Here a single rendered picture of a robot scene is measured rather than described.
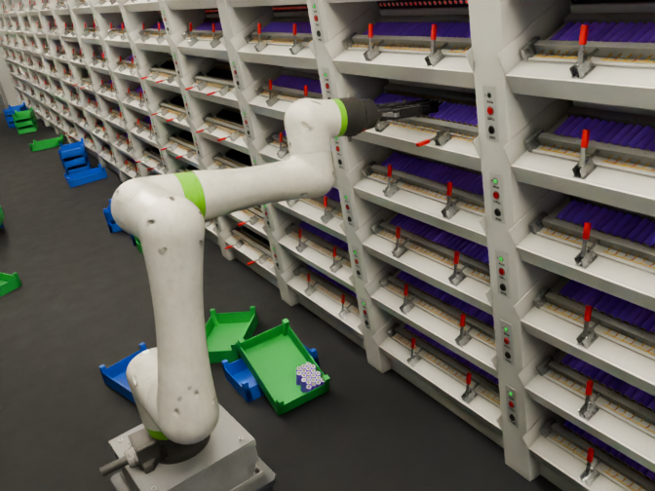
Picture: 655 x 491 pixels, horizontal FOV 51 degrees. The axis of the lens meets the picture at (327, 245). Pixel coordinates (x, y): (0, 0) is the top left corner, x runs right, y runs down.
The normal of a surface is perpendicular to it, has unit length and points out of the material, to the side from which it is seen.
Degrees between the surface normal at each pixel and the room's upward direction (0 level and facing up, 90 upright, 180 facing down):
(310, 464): 0
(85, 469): 0
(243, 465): 90
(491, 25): 90
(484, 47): 90
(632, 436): 22
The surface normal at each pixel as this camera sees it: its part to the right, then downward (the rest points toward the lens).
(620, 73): -0.47, -0.72
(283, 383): 0.07, -0.70
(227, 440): -0.17, -0.89
